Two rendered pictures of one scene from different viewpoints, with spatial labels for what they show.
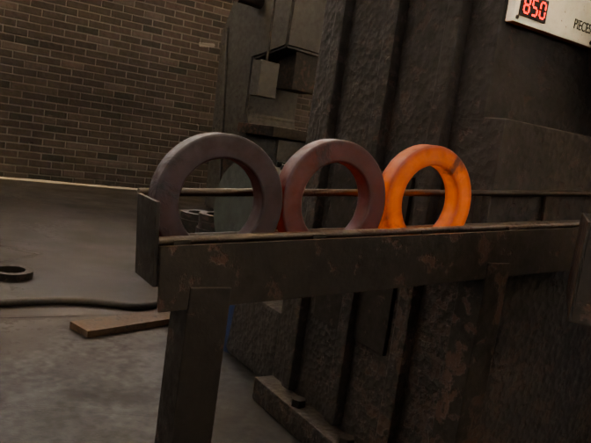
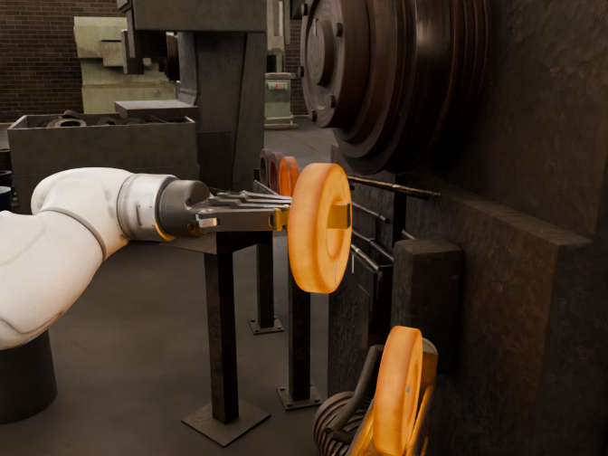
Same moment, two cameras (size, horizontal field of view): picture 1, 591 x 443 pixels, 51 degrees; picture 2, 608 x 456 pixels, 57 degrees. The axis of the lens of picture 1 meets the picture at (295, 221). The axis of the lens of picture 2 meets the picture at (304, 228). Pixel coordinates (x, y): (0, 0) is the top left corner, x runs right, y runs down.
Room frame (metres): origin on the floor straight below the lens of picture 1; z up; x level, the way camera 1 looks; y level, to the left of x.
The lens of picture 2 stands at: (1.61, -1.95, 1.11)
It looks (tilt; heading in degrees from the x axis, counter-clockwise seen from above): 17 degrees down; 107
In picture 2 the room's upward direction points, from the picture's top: straight up
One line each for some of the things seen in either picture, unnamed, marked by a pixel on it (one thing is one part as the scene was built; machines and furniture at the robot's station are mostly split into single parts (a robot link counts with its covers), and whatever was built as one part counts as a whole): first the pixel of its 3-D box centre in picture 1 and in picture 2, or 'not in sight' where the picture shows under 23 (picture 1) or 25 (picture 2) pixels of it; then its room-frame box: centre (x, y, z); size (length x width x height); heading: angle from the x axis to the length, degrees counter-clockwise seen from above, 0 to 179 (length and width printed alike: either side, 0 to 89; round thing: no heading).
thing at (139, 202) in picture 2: not in sight; (156, 207); (1.21, -1.30, 0.91); 0.09 x 0.06 x 0.09; 88
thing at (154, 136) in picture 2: not in sight; (110, 172); (-0.64, 1.14, 0.39); 1.03 x 0.83 x 0.79; 37
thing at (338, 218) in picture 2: not in sight; (319, 215); (1.44, -1.32, 0.92); 0.07 x 0.01 x 0.03; 178
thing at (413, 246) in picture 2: not in sight; (425, 307); (1.55, -1.00, 0.68); 0.11 x 0.08 x 0.24; 33
